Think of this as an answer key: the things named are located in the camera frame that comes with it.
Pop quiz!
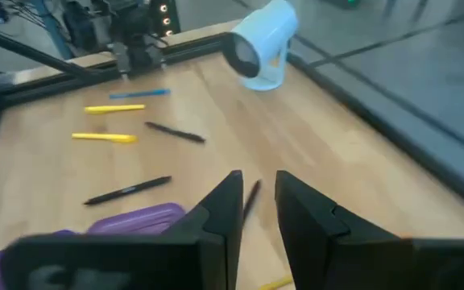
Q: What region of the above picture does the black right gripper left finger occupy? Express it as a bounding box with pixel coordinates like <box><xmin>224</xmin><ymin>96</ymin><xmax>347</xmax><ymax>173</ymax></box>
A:
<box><xmin>0</xmin><ymin>169</ymin><xmax>244</xmax><ymax>290</ymax></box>

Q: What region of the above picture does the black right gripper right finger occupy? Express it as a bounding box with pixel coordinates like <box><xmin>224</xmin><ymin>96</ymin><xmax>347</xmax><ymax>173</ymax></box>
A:
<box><xmin>274</xmin><ymin>169</ymin><xmax>464</xmax><ymax>290</ymax></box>

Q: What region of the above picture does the yellow highlighter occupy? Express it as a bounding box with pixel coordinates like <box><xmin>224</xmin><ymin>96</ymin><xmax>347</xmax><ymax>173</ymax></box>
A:
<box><xmin>257</xmin><ymin>275</ymin><xmax>295</xmax><ymax>290</ymax></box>
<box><xmin>84</xmin><ymin>104</ymin><xmax>147</xmax><ymax>115</ymax></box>

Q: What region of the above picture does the dark maroon pen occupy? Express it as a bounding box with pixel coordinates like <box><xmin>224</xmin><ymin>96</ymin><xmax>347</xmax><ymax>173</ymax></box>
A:
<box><xmin>242</xmin><ymin>179</ymin><xmax>263</xmax><ymax>223</ymax></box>

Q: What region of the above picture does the purple plastic supply box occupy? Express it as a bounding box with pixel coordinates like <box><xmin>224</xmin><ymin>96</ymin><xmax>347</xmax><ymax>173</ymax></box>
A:
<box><xmin>0</xmin><ymin>202</ymin><xmax>187</xmax><ymax>290</ymax></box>

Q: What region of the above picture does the black marker with label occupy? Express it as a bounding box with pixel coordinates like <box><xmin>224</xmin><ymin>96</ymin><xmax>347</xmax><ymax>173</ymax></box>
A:
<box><xmin>83</xmin><ymin>175</ymin><xmax>173</xmax><ymax>207</ymax></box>

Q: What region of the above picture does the slim black pen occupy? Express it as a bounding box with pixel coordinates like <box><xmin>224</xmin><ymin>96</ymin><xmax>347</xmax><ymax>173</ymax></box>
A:
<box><xmin>144</xmin><ymin>121</ymin><xmax>207</xmax><ymax>145</ymax></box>

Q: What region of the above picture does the yellow foam tube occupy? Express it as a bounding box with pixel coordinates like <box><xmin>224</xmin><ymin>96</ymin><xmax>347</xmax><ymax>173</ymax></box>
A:
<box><xmin>71</xmin><ymin>132</ymin><xmax>139</xmax><ymax>145</ymax></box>

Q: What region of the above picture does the blue pen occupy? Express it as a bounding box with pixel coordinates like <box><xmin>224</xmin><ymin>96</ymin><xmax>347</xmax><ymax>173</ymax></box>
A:
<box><xmin>109</xmin><ymin>88</ymin><xmax>172</xmax><ymax>100</ymax></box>

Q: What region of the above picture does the black panel with lights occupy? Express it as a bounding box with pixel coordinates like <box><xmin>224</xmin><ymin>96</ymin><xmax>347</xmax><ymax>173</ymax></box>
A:
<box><xmin>150</xmin><ymin>0</ymin><xmax>182</xmax><ymax>38</ymax></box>

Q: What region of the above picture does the black frame strut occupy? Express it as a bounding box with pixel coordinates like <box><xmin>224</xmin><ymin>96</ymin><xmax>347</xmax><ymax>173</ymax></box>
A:
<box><xmin>0</xmin><ymin>23</ymin><xmax>101</xmax><ymax>78</ymax></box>

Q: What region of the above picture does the blue frame post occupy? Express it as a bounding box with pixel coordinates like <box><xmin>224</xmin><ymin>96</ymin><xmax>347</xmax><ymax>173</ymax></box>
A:
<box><xmin>30</xmin><ymin>0</ymin><xmax>74</xmax><ymax>60</ymax></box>

